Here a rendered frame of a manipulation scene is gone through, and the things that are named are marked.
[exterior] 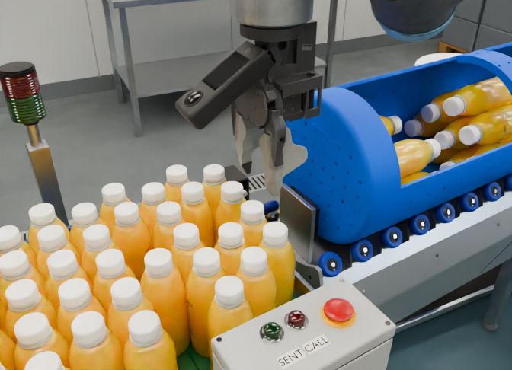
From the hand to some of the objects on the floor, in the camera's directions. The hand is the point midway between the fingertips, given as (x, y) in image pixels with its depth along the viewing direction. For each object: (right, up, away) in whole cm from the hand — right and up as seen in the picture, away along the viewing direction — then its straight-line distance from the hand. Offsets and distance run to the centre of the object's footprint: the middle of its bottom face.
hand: (256, 177), depth 64 cm
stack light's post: (-43, -86, +91) cm, 133 cm away
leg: (+94, -60, +134) cm, 174 cm away
